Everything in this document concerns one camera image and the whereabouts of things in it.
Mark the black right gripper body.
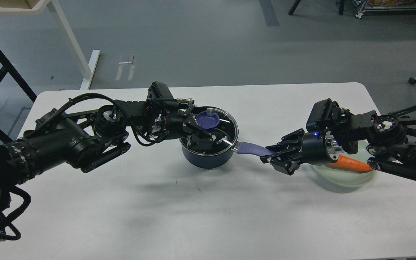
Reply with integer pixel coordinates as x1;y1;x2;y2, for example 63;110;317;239
289;132;333;165

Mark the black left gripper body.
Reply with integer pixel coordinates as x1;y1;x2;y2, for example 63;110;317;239
149;105;193;143

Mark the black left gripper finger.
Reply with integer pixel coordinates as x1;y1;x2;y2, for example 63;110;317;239
184;106;218;138
186;134;214;152

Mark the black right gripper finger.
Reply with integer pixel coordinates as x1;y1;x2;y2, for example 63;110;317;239
265;129;305;153
260;152;302;176

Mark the glass pot lid purple knob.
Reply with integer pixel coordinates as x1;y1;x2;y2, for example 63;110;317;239
181;106;238;156

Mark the dark blue saucepan purple handle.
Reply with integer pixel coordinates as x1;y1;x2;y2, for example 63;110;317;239
179;106;300;169

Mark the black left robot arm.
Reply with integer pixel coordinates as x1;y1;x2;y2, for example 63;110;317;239
0;93;215;241

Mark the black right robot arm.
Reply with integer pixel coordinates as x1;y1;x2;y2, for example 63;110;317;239
260;99;416;181

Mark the orange toy carrot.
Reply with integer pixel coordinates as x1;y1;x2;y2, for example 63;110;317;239
326;155;373;173

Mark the black chair leg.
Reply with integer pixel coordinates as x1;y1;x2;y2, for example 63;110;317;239
288;0;302;16

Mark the wheeled metal cart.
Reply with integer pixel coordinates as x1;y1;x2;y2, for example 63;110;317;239
354;0;416;19

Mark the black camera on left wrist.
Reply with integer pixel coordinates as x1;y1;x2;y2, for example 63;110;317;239
146;81;178;108

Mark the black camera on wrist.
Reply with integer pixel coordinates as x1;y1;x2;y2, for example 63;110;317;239
146;81;178;108
306;98;341;132

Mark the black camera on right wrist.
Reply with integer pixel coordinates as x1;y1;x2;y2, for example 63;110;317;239
306;98;341;132

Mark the white desk frame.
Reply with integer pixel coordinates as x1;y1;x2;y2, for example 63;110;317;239
0;0;101;90

